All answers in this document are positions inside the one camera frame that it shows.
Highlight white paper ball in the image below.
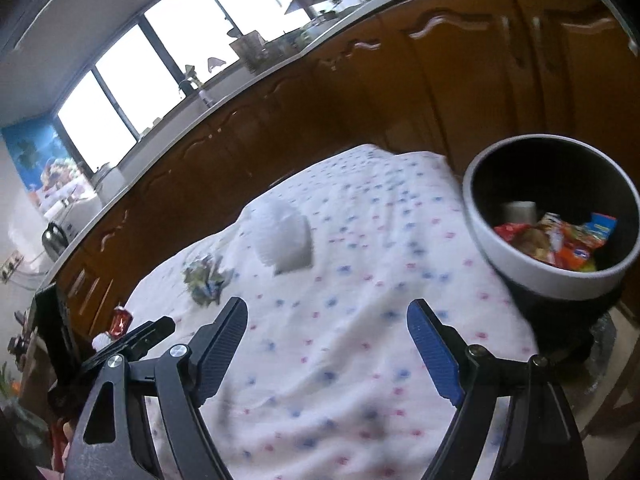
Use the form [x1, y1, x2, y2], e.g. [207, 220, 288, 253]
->
[182, 255, 234, 307]

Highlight white foam fruit net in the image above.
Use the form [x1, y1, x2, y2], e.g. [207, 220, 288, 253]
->
[248, 197, 314, 275]

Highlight red snack wrapper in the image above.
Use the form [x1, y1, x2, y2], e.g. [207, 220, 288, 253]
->
[494, 222, 555, 266]

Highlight white rimmed black trash bin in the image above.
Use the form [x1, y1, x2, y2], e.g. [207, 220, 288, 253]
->
[462, 134, 639, 374]

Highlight kitchen faucet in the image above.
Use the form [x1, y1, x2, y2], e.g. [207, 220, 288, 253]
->
[178, 64, 214, 108]

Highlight brown wooden kitchen cabinets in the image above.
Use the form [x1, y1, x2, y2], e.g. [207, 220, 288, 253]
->
[50, 0, 639, 340]

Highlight red can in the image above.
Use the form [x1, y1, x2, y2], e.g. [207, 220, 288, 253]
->
[107, 306, 132, 340]

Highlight electric kettle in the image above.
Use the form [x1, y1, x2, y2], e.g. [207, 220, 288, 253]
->
[41, 222, 68, 261]

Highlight white dotted tablecloth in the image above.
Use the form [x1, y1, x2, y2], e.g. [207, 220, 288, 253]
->
[126, 144, 536, 479]

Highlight orange snack wrapper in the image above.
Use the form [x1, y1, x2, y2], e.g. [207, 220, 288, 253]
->
[538, 212, 617, 272]

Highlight wooden knife block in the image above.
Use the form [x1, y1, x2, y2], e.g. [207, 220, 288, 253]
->
[230, 30, 268, 73]

